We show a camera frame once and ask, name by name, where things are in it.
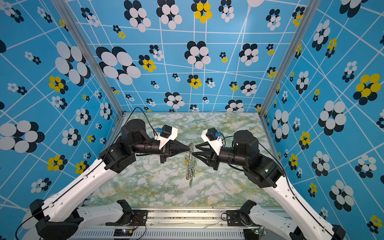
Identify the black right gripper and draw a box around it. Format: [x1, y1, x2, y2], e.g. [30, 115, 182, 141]
[194, 141, 251, 172]

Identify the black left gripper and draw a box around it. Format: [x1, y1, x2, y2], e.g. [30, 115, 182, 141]
[132, 136, 191, 163]

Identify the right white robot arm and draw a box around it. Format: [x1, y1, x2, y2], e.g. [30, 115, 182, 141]
[193, 128, 346, 240]

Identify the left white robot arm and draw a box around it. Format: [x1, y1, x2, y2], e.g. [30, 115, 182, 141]
[30, 119, 190, 240]

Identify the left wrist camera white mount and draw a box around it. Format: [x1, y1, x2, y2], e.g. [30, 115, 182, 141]
[155, 125, 178, 150]

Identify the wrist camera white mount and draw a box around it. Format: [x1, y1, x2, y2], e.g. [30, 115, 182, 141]
[155, 125, 178, 150]
[201, 128, 224, 155]

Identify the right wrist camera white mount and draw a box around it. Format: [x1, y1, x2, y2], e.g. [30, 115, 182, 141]
[201, 128, 224, 155]

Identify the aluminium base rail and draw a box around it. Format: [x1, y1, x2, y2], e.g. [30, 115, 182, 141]
[56, 206, 319, 240]

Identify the aluminium corner post left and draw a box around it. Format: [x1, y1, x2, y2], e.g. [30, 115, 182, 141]
[53, 1, 124, 118]

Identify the aluminium corner post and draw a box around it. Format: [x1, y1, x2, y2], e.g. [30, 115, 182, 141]
[260, 0, 321, 117]
[53, 1, 124, 118]

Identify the aluminium corner post right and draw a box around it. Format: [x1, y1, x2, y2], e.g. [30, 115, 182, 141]
[260, 0, 321, 117]

